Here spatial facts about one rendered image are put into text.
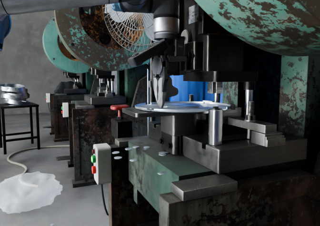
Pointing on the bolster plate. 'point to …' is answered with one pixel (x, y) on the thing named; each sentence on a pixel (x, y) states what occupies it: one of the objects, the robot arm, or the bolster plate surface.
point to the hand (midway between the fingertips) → (159, 103)
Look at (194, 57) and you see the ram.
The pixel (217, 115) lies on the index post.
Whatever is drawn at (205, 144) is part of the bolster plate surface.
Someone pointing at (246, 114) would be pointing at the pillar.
